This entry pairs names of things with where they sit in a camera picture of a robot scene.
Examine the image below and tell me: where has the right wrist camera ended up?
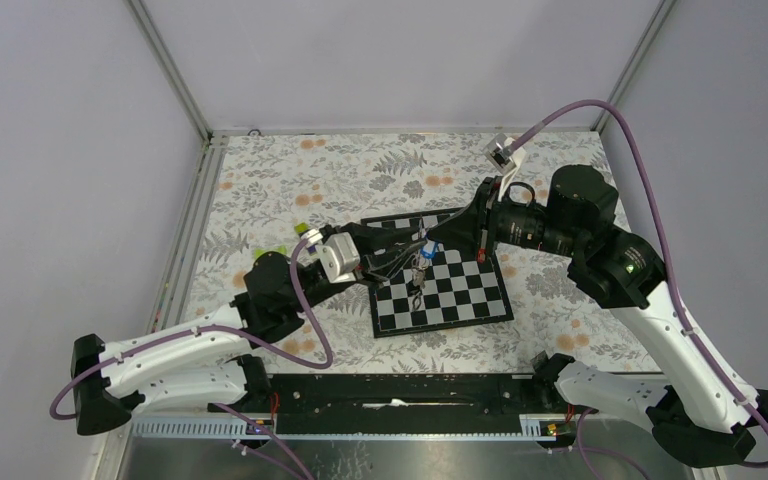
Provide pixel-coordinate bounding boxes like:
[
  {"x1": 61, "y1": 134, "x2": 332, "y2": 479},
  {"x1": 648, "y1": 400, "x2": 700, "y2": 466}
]
[{"x1": 484, "y1": 133, "x2": 526, "y2": 201}]

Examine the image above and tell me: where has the floral table cloth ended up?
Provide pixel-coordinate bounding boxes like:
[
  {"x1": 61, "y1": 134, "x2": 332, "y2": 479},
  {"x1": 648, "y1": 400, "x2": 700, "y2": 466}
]
[{"x1": 185, "y1": 133, "x2": 656, "y2": 374}]

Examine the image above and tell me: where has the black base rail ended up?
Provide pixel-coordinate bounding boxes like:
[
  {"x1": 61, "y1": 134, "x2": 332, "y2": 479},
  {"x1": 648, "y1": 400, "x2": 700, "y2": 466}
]
[{"x1": 230, "y1": 374, "x2": 584, "y2": 435}]

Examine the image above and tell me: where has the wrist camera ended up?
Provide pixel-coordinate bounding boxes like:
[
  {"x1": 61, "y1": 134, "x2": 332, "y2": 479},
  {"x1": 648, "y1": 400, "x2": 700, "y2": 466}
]
[
  {"x1": 484, "y1": 133, "x2": 526, "y2": 201},
  {"x1": 302, "y1": 229, "x2": 360, "y2": 284}
]

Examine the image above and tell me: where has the black white chessboard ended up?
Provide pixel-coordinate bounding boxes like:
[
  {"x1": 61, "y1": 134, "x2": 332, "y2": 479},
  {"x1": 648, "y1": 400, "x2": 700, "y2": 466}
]
[{"x1": 369, "y1": 244, "x2": 514, "y2": 338}]

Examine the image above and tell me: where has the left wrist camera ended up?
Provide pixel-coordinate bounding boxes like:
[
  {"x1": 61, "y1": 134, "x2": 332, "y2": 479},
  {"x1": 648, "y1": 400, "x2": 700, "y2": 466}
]
[{"x1": 302, "y1": 229, "x2": 360, "y2": 284}]

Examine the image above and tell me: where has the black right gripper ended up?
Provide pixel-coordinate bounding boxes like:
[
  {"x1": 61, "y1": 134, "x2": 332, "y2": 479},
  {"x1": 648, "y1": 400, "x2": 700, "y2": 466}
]
[{"x1": 427, "y1": 175, "x2": 584, "y2": 261}]

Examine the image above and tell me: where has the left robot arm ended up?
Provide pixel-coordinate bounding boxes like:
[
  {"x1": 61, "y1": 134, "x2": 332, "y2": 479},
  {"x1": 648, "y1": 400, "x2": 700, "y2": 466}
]
[{"x1": 49, "y1": 223, "x2": 426, "y2": 436}]

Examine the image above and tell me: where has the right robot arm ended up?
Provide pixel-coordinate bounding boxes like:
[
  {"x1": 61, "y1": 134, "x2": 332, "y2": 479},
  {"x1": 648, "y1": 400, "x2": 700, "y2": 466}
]
[{"x1": 428, "y1": 165, "x2": 768, "y2": 468}]

